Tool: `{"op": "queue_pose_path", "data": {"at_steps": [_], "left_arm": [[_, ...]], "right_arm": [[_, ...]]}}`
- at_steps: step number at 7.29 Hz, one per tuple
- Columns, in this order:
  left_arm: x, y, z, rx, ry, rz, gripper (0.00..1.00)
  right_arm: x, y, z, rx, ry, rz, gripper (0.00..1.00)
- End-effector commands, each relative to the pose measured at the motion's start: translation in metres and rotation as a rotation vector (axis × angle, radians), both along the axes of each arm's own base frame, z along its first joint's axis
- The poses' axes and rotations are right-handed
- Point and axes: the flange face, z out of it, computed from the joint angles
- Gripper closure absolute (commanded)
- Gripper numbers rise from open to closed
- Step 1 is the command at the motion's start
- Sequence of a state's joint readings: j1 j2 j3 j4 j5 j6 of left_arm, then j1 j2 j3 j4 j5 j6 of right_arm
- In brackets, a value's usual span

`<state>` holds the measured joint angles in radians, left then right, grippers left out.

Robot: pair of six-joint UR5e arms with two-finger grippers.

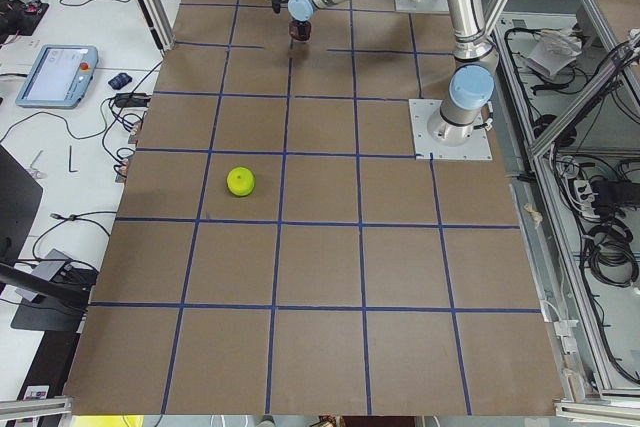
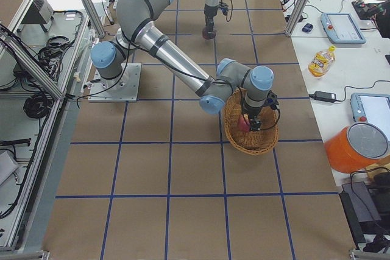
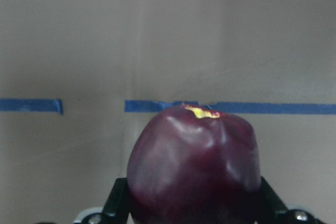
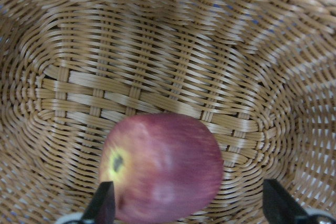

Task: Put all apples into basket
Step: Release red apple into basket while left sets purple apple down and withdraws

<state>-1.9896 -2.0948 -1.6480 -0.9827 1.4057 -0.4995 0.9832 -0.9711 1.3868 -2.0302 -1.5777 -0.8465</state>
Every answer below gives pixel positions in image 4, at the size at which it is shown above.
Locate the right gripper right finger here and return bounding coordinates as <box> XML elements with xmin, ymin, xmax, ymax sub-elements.
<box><xmin>262</xmin><ymin>179</ymin><xmax>309</xmax><ymax>224</ymax></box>

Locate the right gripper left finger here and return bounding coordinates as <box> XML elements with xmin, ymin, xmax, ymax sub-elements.
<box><xmin>80</xmin><ymin>181</ymin><xmax>116</xmax><ymax>223</ymax></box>

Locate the red yellow apple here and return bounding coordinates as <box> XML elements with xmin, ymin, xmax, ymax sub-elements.
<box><xmin>99</xmin><ymin>113</ymin><xmax>223</xmax><ymax>223</ymax></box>

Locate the woven wicker basket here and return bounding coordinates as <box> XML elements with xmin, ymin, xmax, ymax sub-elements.
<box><xmin>1</xmin><ymin>0</ymin><xmax>335</xmax><ymax>223</ymax></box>

